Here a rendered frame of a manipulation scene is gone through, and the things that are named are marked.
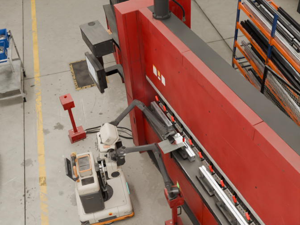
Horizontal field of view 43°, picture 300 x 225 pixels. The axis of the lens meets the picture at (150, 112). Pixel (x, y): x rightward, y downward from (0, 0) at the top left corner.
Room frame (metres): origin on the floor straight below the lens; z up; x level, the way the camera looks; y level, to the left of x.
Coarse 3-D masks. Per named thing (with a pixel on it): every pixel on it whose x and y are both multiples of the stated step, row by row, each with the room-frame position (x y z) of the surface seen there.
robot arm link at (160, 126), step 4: (140, 104) 3.11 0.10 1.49; (144, 104) 3.17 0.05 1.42; (140, 108) 3.08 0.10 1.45; (144, 108) 3.09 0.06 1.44; (144, 112) 3.07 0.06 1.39; (148, 112) 3.06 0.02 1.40; (148, 116) 3.04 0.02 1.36; (152, 116) 3.03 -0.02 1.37; (152, 120) 3.01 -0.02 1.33; (156, 120) 3.00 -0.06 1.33; (156, 124) 2.98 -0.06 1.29; (160, 124) 2.97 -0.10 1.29; (160, 128) 2.94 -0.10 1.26; (164, 128) 2.93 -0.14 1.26
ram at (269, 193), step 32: (160, 64) 3.33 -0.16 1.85; (160, 96) 3.38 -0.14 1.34; (192, 96) 2.70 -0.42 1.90; (192, 128) 2.69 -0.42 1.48; (224, 128) 2.20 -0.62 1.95; (224, 160) 2.16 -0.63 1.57; (256, 160) 1.80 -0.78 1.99; (256, 192) 1.74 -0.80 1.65; (288, 192) 1.48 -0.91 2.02; (288, 224) 1.40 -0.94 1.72
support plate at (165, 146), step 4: (176, 136) 3.04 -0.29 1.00; (160, 144) 2.93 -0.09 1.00; (164, 144) 2.93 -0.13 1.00; (168, 144) 2.92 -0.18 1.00; (172, 144) 2.92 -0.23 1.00; (180, 144) 2.90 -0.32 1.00; (164, 148) 2.87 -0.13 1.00; (168, 148) 2.86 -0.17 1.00; (172, 148) 2.86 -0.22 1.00; (176, 148) 2.85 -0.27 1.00; (164, 152) 2.81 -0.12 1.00; (168, 152) 2.81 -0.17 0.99
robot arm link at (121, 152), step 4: (148, 144) 2.66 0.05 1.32; (152, 144) 2.63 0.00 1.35; (156, 144) 2.65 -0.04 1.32; (120, 148) 2.67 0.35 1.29; (128, 148) 2.66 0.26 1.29; (132, 148) 2.65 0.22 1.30; (136, 148) 2.64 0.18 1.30; (140, 148) 2.63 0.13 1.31; (144, 148) 2.62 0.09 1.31; (148, 148) 2.61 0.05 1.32; (152, 148) 2.60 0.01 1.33; (156, 148) 2.59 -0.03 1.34; (120, 152) 2.64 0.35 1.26; (124, 152) 2.63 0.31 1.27; (128, 152) 2.63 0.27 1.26
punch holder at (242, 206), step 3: (237, 195) 1.93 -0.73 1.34; (237, 198) 1.93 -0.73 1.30; (240, 198) 1.90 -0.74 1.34; (237, 201) 1.92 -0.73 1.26; (240, 201) 1.89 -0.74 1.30; (240, 204) 1.88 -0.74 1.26; (243, 204) 1.85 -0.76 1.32; (237, 207) 1.90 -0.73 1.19; (240, 207) 1.87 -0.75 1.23; (243, 207) 1.84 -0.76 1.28; (246, 207) 1.81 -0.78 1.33; (240, 210) 1.87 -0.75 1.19; (243, 210) 1.83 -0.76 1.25; (246, 210) 1.80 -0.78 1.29; (249, 210) 1.81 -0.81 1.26; (243, 213) 1.82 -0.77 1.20; (249, 213) 1.82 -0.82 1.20
